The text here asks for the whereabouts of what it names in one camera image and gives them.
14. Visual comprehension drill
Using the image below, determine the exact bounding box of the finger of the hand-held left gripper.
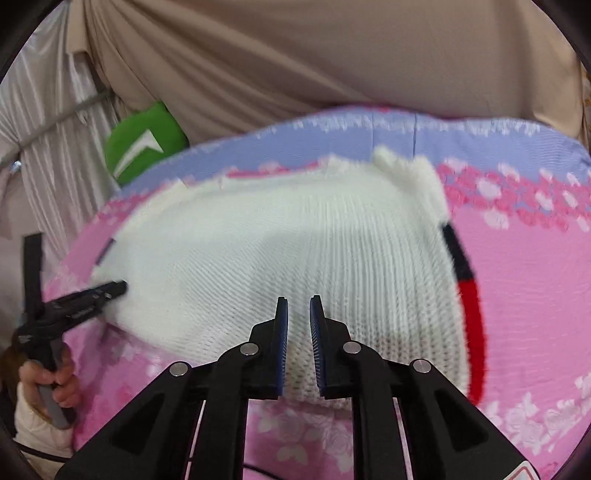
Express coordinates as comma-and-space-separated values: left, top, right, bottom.
45, 280, 128, 325

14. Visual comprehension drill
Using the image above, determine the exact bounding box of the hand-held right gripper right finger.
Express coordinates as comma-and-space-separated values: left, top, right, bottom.
308, 294, 542, 480

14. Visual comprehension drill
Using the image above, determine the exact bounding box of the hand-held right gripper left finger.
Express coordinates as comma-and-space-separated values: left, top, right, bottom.
55, 296, 290, 480

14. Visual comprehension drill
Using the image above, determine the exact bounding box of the white red navy knit sweater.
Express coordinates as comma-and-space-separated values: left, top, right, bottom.
90, 145, 486, 411

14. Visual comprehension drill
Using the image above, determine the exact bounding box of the person's left forearm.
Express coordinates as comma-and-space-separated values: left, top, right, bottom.
13, 382, 77, 480

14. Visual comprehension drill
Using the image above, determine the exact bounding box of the person's left hand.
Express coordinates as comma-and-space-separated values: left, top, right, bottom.
17, 345, 83, 411

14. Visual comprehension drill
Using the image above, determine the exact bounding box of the white satin curtain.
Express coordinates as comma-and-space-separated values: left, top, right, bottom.
0, 25, 123, 333

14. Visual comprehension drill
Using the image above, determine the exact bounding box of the green pillow with white mark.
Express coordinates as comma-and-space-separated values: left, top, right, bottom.
105, 102, 190, 188

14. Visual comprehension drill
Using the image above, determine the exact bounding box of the metal rod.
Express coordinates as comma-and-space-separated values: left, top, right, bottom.
0, 88, 116, 172

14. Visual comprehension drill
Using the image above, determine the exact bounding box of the pink floral bed sheet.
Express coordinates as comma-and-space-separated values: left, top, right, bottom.
41, 104, 591, 480

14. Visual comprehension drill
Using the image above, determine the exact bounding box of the beige draped cloth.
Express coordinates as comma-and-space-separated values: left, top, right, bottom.
65, 0, 589, 149

